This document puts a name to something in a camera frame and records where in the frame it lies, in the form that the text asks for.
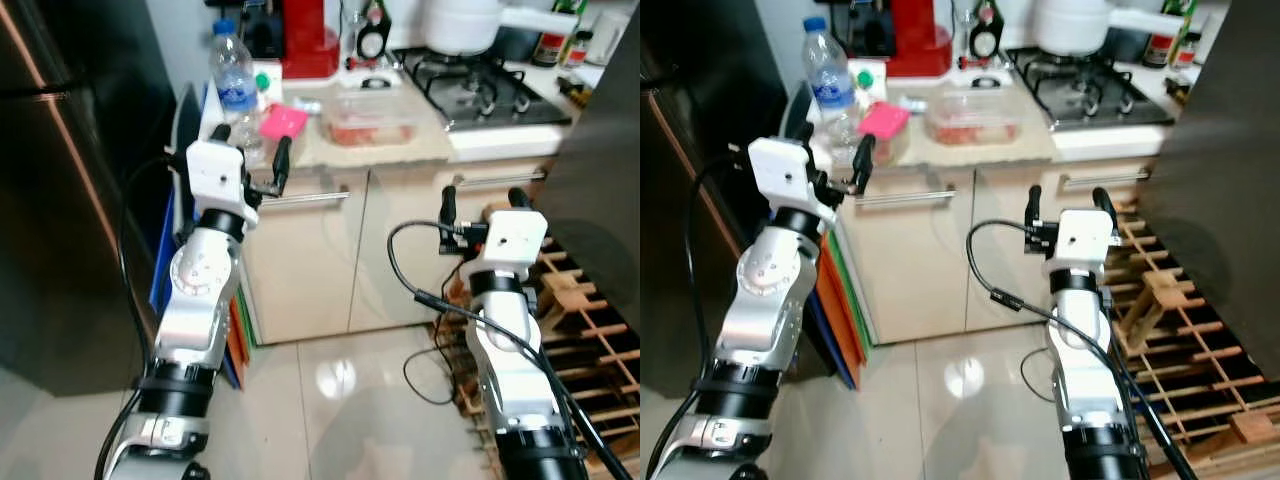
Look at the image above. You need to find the black floor cable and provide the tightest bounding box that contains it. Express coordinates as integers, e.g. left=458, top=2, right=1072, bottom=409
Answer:
left=1019, top=345, right=1061, bottom=403
left=402, top=345, right=461, bottom=406

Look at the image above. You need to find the wooden wine rack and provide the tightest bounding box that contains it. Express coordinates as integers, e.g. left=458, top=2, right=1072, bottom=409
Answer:
left=435, top=200, right=641, bottom=476
left=1095, top=195, right=1280, bottom=479

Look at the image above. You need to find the white saucepan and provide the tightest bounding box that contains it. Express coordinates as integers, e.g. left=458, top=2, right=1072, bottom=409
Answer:
left=423, top=0, right=579, bottom=56
left=1033, top=0, right=1186, bottom=56

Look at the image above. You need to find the small white green carton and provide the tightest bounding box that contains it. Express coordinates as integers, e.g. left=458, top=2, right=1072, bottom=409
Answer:
left=252, top=60, right=284, bottom=106
left=850, top=57, right=889, bottom=106

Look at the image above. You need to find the steel gas hob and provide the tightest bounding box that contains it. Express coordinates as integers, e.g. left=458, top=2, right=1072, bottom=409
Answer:
left=1005, top=45, right=1176, bottom=128
left=395, top=45, right=573, bottom=131

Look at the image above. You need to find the clear plastic food container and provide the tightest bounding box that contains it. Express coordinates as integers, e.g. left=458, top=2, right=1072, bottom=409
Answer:
left=923, top=88, right=1021, bottom=147
left=322, top=90, right=419, bottom=148

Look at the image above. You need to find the round black bottle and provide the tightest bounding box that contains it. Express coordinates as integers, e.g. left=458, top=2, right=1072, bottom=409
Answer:
left=968, top=0, right=1006, bottom=59
left=357, top=0, right=393, bottom=61

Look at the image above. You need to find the glossy black refrigerator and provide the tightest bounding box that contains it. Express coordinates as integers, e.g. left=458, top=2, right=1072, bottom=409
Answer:
left=640, top=0, right=791, bottom=401
left=0, top=0, right=186, bottom=396

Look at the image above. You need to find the red coffee machine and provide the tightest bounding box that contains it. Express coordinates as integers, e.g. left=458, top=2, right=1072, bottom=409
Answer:
left=240, top=0, right=341, bottom=80
left=845, top=0, right=953, bottom=78

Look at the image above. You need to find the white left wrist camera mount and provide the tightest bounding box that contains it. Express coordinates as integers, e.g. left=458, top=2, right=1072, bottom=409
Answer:
left=186, top=140, right=247, bottom=226
left=747, top=136, right=816, bottom=213

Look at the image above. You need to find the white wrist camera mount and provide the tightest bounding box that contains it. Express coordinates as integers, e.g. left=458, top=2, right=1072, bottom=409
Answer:
left=186, top=140, right=247, bottom=226
left=1045, top=208, right=1119, bottom=276
left=468, top=208, right=549, bottom=281
left=747, top=136, right=816, bottom=213

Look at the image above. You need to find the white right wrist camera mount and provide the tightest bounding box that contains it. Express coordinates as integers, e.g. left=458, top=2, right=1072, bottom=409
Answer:
left=468, top=208, right=549, bottom=281
left=1045, top=208, right=1119, bottom=276

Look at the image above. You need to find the dark sauce bottle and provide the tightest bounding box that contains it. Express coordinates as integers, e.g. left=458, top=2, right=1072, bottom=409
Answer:
left=533, top=28, right=571, bottom=68
left=1147, top=30, right=1181, bottom=69

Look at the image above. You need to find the clear blue-capped water bottle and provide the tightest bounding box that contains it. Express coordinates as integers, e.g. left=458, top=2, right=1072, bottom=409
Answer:
left=208, top=18, right=266, bottom=166
left=803, top=15, right=863, bottom=166

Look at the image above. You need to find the beige counter mat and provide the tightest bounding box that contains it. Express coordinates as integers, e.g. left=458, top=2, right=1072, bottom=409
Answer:
left=880, top=80, right=1056, bottom=166
left=290, top=80, right=453, bottom=169

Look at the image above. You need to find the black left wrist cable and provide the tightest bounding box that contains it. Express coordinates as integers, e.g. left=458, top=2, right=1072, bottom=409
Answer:
left=116, top=155, right=193, bottom=371
left=684, top=150, right=761, bottom=371

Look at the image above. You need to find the pink-lidded food container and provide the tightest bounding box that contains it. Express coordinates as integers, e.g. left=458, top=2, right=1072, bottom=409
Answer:
left=856, top=102, right=912, bottom=161
left=258, top=103, right=309, bottom=151

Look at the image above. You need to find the steel cabinet handle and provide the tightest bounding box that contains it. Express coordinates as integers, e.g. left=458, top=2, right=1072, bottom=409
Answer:
left=455, top=168, right=549, bottom=191
left=855, top=188, right=951, bottom=209
left=262, top=188, right=351, bottom=211
left=1060, top=172, right=1141, bottom=191

